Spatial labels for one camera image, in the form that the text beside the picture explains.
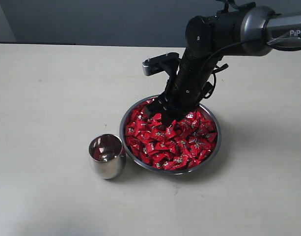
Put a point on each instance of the steel cup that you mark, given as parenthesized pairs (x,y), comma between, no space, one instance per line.
(107,156)

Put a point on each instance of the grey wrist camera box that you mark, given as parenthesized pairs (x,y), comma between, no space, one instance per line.
(168,62)

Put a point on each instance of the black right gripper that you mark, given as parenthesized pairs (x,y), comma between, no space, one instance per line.
(185,89)

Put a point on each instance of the steel bowl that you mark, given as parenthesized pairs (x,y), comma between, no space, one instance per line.
(182,147)

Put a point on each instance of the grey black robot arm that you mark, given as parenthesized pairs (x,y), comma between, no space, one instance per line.
(237,30)

